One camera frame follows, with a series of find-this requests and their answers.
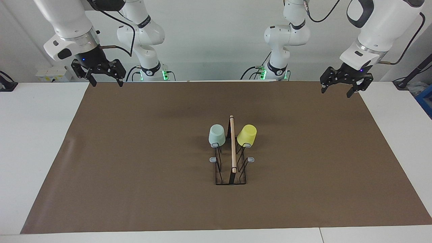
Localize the black camera stand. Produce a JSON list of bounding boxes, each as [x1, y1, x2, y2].
[[393, 54, 432, 90]]

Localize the black left base cable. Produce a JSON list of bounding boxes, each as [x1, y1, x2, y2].
[[240, 51, 272, 80]]

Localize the brown table mat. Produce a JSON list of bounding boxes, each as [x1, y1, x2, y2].
[[20, 81, 432, 234]]

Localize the clear plastic bag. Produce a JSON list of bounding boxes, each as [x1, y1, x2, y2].
[[407, 82, 427, 98]]

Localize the yellow plastic cup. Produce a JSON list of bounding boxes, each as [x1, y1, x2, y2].
[[237, 124, 257, 147]]

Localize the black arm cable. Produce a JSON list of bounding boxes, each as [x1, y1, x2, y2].
[[304, 0, 425, 65], [89, 0, 136, 58]]

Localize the pale green plastic cup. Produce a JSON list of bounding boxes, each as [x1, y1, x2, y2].
[[208, 124, 226, 147]]

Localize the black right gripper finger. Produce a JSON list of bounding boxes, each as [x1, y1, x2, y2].
[[99, 59, 127, 88], [71, 59, 97, 87]]

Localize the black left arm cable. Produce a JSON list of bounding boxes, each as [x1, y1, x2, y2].
[[304, 0, 425, 65]]

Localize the black base cable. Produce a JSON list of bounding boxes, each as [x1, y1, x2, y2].
[[126, 66, 177, 82], [240, 51, 272, 80]]

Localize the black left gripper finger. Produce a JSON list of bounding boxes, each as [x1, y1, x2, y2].
[[320, 67, 339, 94], [346, 74, 374, 99]]

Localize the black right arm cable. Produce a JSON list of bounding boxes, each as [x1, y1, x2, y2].
[[89, 0, 136, 58]]

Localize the blue box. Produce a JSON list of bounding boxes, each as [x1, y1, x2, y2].
[[416, 84, 432, 118]]

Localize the white power strip box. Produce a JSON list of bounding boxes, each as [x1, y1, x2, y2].
[[35, 66, 73, 82]]

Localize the black wire cup rack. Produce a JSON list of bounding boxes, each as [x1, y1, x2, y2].
[[209, 115, 255, 185]]

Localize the black right base cable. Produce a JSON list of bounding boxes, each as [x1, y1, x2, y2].
[[126, 66, 177, 82]]

